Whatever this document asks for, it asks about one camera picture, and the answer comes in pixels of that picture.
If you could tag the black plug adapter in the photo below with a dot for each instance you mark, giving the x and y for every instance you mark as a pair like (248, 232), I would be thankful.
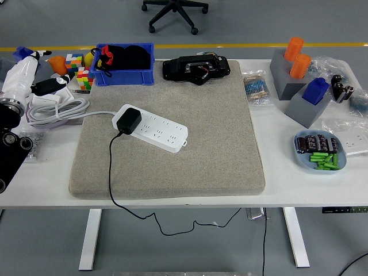
(128, 120)

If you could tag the green battery cell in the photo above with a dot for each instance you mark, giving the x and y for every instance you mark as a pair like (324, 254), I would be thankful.
(316, 158)
(330, 159)
(335, 161)
(319, 154)
(322, 164)

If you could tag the black table control panel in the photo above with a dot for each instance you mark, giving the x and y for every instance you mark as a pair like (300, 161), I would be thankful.
(345, 210)

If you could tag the black office chair base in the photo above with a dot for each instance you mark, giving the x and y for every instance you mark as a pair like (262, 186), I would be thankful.
(175, 7)

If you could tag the bag of resistor strips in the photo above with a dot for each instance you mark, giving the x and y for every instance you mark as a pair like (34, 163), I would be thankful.
(256, 89)

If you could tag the blue peg block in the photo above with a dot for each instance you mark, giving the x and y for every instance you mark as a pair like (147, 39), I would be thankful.
(21, 53)
(314, 92)

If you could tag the bag of blue resistors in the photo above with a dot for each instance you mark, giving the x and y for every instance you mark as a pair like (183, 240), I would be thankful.
(360, 102)

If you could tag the grey-brown mat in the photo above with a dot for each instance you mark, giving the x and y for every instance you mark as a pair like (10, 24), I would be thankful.
(187, 161)

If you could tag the black machine housing part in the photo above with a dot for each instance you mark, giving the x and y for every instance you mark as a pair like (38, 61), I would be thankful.
(178, 67)

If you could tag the white wall switch plate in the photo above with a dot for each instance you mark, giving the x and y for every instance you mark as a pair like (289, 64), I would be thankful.
(65, 95)
(44, 100)

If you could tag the black pouch red trim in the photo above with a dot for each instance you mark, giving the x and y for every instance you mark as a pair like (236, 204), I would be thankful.
(135, 57)

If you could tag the bag of metal screws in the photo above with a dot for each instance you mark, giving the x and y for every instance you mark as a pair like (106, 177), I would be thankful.
(36, 143)

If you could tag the yellow ball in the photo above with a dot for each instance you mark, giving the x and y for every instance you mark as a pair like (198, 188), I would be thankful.
(88, 59)

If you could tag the small black stick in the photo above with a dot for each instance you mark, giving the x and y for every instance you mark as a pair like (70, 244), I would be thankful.
(82, 92)

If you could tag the light blue plate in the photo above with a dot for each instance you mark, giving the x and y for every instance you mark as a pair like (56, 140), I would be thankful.
(302, 161)

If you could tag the orange plastic cup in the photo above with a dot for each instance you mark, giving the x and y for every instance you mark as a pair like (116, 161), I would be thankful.
(59, 65)

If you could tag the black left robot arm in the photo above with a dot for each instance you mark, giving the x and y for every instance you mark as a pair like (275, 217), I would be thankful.
(11, 155)

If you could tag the orange cylinder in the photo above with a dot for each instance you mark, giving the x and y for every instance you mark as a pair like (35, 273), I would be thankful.
(300, 66)
(293, 49)

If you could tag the white power strip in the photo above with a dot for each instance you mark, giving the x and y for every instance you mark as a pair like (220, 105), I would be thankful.
(164, 132)

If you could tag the bag of black capacitors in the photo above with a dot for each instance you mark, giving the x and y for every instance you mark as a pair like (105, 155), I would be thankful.
(340, 89)

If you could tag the multicolour puzzle cube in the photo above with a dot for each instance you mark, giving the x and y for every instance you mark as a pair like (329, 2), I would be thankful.
(84, 79)
(73, 64)

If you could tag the large grey block holder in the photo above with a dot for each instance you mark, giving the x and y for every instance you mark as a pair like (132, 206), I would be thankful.
(284, 83)

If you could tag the clear plastic bag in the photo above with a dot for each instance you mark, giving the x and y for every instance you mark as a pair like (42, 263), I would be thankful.
(333, 125)
(325, 64)

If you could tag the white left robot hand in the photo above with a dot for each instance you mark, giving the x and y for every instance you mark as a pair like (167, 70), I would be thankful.
(20, 77)

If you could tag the grey box under table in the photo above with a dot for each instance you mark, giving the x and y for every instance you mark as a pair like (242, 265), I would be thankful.
(254, 213)

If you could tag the blue plastic bin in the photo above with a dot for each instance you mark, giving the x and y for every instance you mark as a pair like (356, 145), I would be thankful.
(123, 79)

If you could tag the white table leg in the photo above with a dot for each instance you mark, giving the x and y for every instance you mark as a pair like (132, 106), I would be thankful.
(296, 238)
(89, 241)

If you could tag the white wall socket panel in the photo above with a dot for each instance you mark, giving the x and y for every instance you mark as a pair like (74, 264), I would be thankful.
(355, 143)

